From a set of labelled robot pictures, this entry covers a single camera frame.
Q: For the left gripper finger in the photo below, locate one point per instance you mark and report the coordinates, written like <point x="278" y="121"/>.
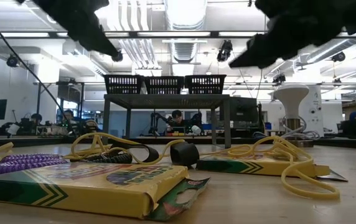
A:
<point x="94" y="37"/>

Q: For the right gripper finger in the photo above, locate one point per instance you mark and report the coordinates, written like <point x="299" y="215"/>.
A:
<point x="265" y="54"/>
<point x="257" y="40"/>

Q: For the black plastic mesh basket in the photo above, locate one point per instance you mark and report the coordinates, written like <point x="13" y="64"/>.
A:
<point x="164" y="85"/>
<point x="205" y="84"/>
<point x="123" y="84"/>

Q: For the yellow Crayola crayon box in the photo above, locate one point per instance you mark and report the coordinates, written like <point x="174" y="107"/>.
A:
<point x="103" y="193"/>
<point x="259" y="168"/>

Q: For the black tape roll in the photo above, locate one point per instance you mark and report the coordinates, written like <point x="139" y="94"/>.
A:
<point x="184" y="154"/>

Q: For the black tabletop robot arm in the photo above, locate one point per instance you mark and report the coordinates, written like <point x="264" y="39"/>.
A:
<point x="156" y="119"/>
<point x="197" y="119"/>

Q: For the black ceiling spotlight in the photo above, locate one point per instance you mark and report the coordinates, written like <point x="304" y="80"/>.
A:
<point x="339" y="56"/>
<point x="12" y="61"/>
<point x="119" y="57"/>
<point x="224" y="49"/>
<point x="279" y="78"/>

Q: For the black overhead crossbeam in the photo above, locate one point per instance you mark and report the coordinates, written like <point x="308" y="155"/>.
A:
<point x="214" y="34"/>

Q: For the white mushroom table lamp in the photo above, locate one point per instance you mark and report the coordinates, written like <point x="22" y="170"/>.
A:
<point x="291" y="96"/>

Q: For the large black monitor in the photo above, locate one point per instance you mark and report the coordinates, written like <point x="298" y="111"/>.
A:
<point x="243" y="113"/>

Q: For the white cylindrical pillar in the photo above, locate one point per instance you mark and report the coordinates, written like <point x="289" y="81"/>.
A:
<point x="316" y="102"/>

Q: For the person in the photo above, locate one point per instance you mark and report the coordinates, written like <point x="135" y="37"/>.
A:
<point x="355" y="124"/>
<point x="177" y="119"/>
<point x="69" y="116"/>
<point x="36" y="119"/>

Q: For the grey perforated metal shelf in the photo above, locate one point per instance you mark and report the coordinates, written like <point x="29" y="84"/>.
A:
<point x="165" y="101"/>

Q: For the small white rounded object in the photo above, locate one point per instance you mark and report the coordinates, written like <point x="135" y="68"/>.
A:
<point x="195" y="129"/>

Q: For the yellow red toy blocks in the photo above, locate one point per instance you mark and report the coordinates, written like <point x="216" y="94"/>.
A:
<point x="175" y="133"/>

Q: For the silver ceiling air duct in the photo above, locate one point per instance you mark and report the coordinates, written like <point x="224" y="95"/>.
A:
<point x="185" y="12"/>

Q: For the black metal station frame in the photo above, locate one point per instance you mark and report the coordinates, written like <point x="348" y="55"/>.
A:
<point x="38" y="102"/>

